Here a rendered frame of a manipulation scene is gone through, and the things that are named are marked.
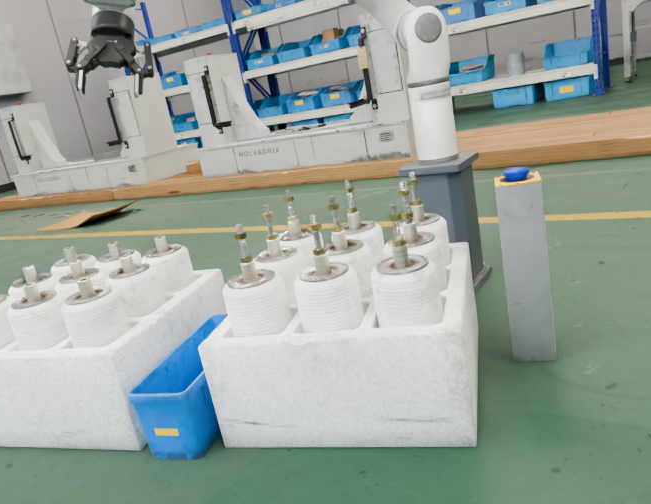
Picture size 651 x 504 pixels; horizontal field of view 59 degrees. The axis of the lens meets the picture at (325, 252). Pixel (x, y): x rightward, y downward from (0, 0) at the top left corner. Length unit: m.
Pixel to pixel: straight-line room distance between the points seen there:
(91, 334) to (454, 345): 0.59
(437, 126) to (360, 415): 0.69
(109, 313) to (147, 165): 3.22
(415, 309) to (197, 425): 0.39
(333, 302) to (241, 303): 0.14
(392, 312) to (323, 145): 2.46
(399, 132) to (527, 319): 2.07
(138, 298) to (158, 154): 3.21
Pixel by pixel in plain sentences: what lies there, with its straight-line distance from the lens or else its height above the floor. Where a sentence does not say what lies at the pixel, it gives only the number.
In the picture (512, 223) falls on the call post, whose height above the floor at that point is 0.25.
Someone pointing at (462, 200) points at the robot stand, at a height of 0.21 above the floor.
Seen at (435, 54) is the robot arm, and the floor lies 0.53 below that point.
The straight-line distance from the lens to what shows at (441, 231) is 1.03.
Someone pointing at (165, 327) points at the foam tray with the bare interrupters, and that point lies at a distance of 1.10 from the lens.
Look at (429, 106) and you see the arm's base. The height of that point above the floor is 0.43.
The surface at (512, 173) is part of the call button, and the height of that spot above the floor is 0.33.
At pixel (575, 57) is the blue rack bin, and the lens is 5.44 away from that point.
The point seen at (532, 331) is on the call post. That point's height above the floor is 0.06.
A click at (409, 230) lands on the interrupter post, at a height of 0.27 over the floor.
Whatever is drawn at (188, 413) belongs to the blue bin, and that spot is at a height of 0.08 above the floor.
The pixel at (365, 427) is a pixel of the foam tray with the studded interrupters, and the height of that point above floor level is 0.04.
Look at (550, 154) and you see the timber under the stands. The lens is 2.73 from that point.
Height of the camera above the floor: 0.52
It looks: 16 degrees down
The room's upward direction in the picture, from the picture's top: 11 degrees counter-clockwise
